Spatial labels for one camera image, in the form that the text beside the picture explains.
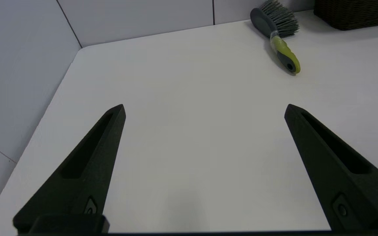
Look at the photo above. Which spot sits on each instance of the dark brown wicker basket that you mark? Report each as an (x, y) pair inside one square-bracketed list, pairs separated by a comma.
[(356, 14)]

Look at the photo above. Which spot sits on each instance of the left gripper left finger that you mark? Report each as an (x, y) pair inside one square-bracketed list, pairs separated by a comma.
[(82, 173)]

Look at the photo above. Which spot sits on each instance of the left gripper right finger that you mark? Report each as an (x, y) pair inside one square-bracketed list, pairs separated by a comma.
[(338, 177)]

